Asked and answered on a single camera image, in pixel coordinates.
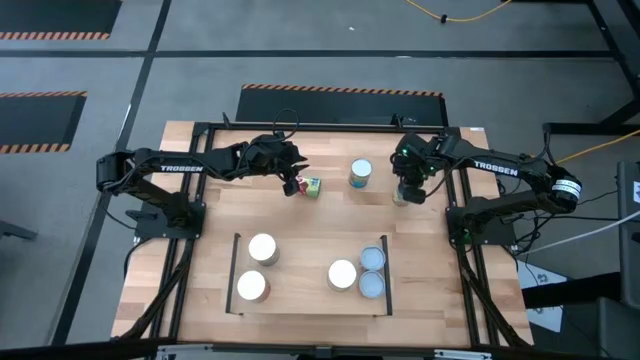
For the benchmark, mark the silver aluminium crossbar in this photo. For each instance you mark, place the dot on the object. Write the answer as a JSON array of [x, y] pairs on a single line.
[[225, 355]]

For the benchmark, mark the tomatoes can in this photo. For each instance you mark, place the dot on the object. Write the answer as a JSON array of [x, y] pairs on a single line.
[[360, 170]]

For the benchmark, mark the black frame bracket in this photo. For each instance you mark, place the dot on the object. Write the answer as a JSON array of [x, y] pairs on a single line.
[[226, 121], [402, 121]]

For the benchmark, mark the yellow and blue labelled can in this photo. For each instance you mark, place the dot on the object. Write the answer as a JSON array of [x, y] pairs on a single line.
[[373, 258]]

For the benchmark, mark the grey floor stand foot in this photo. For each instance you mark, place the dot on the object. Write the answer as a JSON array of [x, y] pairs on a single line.
[[15, 231]]

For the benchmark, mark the pale yellow and lavender can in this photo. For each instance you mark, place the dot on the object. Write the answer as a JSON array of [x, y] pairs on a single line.
[[262, 247]]

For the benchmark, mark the black floor beam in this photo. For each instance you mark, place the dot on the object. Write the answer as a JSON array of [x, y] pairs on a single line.
[[570, 295]]

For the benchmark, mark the white printed sheet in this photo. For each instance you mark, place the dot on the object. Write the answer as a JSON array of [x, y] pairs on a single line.
[[530, 275]]

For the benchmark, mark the green chicken soup can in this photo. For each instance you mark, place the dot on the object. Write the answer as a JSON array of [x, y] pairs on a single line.
[[398, 201]]

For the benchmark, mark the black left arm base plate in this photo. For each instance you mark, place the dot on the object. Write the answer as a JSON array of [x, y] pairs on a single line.
[[150, 227]]

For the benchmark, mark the black equipment case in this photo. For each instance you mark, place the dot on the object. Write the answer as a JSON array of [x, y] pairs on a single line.
[[629, 240]]

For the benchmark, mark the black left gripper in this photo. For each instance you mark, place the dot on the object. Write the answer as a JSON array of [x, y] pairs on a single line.
[[270, 155]]

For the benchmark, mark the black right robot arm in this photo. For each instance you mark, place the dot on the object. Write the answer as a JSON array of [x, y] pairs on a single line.
[[495, 168]]

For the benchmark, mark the white carrot can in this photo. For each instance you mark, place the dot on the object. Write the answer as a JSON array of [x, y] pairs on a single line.
[[251, 285]]

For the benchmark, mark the black desk leg frame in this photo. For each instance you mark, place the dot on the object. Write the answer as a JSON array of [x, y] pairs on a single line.
[[590, 128]]

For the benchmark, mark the oranges can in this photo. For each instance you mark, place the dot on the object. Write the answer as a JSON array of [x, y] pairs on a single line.
[[372, 284]]

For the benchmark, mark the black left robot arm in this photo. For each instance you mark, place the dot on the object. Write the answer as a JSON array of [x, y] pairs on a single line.
[[180, 167]]

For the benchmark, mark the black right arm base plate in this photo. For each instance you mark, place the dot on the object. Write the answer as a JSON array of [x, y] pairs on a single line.
[[500, 235]]

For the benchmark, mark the red and green patterned can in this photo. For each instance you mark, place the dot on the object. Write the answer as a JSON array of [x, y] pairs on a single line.
[[311, 187]]

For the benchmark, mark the black mat with hazard stripes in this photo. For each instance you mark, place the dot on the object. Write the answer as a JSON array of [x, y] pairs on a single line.
[[40, 120], [60, 15], [340, 107]]

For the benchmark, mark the beige labelled tin can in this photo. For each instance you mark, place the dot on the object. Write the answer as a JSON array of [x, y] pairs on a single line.
[[342, 274]]

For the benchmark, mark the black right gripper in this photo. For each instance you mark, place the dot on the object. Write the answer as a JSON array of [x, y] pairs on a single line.
[[415, 160]]

